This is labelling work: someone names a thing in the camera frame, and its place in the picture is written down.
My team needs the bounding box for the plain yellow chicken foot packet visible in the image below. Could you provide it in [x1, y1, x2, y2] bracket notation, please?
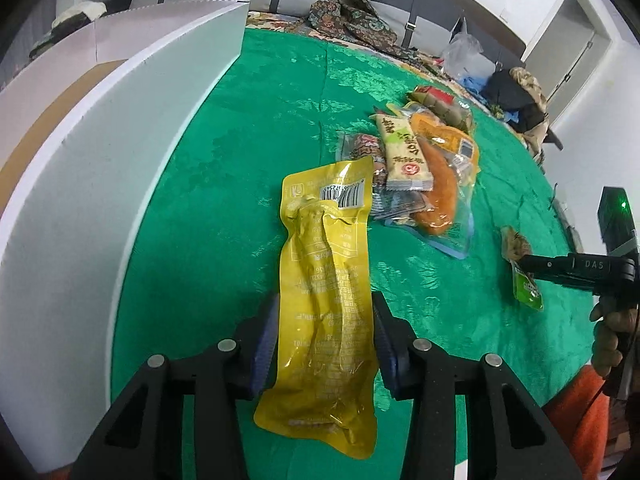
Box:
[252, 156, 378, 461]

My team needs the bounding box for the beige snack packet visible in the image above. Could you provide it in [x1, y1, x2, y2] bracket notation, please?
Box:
[370, 112, 436, 192]

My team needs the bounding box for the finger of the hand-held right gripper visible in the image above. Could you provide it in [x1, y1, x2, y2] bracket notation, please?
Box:
[520, 254, 572, 282]

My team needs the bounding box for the orange drumstick packet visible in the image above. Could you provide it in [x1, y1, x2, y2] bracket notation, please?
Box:
[400, 112, 481, 260]

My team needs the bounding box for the person's right hand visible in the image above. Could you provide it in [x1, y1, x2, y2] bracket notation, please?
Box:
[590, 304, 627, 379]

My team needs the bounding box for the small clear snack packet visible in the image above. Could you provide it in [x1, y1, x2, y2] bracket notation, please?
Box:
[372, 187, 436, 223]

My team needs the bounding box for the blue cloth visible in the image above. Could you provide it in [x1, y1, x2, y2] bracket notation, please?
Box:
[460, 75, 501, 106]

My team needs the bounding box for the green sausage packet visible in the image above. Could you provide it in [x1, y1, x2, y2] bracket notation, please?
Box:
[501, 226, 545, 311]

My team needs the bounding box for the floral cloth bag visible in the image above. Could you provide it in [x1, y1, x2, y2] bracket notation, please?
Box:
[309, 0, 416, 56]

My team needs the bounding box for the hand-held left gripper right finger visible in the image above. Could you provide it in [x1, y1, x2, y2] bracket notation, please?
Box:
[371, 291, 583, 480]

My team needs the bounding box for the yellow black-edged packet red top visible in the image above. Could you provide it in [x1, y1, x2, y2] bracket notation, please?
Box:
[340, 132, 388, 188]

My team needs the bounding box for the green patterned blanket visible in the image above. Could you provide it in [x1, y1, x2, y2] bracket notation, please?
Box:
[110, 27, 608, 480]

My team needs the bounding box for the white door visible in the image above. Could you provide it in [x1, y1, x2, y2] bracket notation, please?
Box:
[542, 0, 601, 106]

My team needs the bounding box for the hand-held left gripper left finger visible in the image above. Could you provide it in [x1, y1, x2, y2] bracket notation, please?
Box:
[70, 292, 281, 480]

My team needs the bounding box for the beige patterned scarf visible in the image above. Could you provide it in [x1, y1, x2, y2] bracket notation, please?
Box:
[510, 66, 551, 161]

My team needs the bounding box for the large white box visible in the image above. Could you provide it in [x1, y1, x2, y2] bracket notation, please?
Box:
[0, 0, 251, 476]

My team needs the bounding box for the white crumpled cloth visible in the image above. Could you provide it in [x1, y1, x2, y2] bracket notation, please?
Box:
[52, 1, 108, 28]

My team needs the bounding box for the black bag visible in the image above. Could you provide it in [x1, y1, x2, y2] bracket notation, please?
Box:
[482, 67, 546, 126]

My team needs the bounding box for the clear plastic bag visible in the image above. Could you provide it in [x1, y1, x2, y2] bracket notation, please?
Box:
[442, 17, 488, 81]

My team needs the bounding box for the green-brown packet with red label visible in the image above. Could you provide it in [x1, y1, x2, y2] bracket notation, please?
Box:
[407, 85, 476, 133]

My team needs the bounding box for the orange clothing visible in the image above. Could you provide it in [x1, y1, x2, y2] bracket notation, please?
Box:
[542, 367, 613, 480]

